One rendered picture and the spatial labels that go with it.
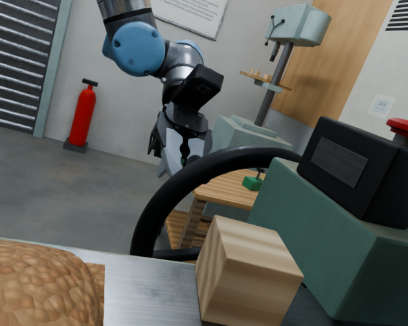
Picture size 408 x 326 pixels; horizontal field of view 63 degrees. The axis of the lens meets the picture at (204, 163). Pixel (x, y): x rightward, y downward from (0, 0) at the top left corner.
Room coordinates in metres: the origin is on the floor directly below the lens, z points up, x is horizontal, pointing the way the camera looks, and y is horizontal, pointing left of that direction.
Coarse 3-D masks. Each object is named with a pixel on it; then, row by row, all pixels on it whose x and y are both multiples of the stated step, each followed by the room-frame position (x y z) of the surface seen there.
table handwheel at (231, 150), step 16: (256, 144) 0.39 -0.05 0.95; (208, 160) 0.36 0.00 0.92; (224, 160) 0.36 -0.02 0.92; (240, 160) 0.37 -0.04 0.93; (256, 160) 0.37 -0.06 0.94; (176, 176) 0.35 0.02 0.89; (192, 176) 0.35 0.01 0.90; (208, 176) 0.36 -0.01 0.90; (160, 192) 0.35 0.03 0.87; (176, 192) 0.35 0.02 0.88; (144, 208) 0.35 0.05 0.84; (160, 208) 0.34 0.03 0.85; (144, 224) 0.34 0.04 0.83; (160, 224) 0.35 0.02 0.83; (144, 240) 0.34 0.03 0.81; (144, 256) 0.34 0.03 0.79; (160, 256) 0.36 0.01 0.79; (176, 256) 0.36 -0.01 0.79; (192, 256) 0.37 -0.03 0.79
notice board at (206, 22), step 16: (160, 0) 2.92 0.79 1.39; (176, 0) 2.96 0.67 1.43; (192, 0) 3.00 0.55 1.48; (208, 0) 3.04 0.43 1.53; (224, 0) 3.08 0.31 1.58; (160, 16) 2.93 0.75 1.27; (176, 16) 2.97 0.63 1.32; (192, 16) 3.01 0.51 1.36; (208, 16) 3.05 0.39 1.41; (208, 32) 3.06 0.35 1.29
